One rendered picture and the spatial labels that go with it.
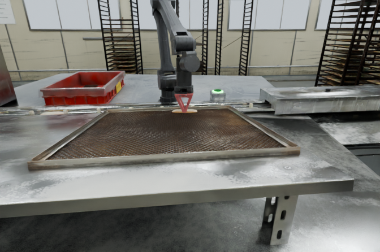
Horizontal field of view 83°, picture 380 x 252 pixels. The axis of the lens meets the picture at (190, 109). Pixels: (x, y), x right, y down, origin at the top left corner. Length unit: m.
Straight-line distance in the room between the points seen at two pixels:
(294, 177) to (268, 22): 5.55
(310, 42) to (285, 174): 6.10
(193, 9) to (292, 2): 2.34
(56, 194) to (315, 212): 0.51
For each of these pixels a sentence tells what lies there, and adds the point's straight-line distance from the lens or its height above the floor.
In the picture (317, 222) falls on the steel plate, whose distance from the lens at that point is 0.58.
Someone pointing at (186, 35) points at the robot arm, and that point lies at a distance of 0.84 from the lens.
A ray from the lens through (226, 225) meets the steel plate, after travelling 0.51.
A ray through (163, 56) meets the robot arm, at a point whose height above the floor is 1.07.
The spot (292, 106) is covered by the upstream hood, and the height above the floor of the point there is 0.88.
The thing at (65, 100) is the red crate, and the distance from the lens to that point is 1.27.
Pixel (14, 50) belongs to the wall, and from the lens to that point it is 6.34.
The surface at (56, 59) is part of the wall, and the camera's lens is 5.95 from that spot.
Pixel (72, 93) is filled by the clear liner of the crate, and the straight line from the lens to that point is 1.23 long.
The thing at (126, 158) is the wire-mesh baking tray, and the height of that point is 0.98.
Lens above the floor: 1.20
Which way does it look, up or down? 21 degrees down
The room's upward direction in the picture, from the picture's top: straight up
